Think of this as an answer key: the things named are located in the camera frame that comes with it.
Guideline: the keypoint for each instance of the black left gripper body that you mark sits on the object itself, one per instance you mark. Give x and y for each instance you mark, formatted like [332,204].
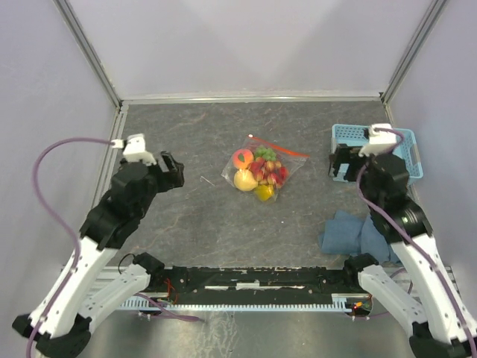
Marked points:
[160,180]

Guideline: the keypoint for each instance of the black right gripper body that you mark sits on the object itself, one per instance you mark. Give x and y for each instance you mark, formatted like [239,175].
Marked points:
[349,154]

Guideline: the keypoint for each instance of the yellow mango fruit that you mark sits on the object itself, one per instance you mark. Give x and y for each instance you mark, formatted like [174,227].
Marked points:
[244,180]

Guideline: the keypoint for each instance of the orange peach fruit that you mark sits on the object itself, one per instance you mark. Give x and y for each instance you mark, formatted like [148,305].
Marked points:
[242,158]

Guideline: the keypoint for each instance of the red cherry bunch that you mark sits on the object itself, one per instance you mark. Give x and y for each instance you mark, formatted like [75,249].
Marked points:
[269,172]

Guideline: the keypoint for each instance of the green grape bunch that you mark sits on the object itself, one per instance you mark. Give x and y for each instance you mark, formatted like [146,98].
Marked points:
[266,153]

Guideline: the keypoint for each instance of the yellow lemon fruit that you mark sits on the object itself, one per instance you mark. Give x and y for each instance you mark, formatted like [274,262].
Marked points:
[264,192]

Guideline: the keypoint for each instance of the clear zip bag orange zipper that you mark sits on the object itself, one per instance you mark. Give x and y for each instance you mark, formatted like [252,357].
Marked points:
[292,160]

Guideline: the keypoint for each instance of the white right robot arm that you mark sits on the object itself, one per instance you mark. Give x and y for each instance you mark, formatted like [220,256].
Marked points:
[437,322]

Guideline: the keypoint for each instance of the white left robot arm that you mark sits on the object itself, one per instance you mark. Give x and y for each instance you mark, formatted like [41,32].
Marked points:
[62,325]

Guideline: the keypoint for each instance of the light blue plastic basket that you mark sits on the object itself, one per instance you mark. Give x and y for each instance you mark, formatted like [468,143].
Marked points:
[353,135]

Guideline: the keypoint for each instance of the blue cloth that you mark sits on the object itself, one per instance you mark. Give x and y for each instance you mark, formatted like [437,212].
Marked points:
[347,234]

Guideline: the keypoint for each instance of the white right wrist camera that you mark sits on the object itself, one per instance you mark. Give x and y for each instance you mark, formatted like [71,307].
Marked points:
[381,139]

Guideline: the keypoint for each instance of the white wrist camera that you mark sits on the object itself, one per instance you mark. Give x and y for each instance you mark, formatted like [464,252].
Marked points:
[381,139]
[134,149]

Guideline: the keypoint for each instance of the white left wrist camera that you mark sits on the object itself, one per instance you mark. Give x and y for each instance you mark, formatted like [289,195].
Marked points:
[134,149]

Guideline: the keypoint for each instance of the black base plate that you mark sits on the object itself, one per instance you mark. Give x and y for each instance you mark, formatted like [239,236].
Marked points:
[254,286]

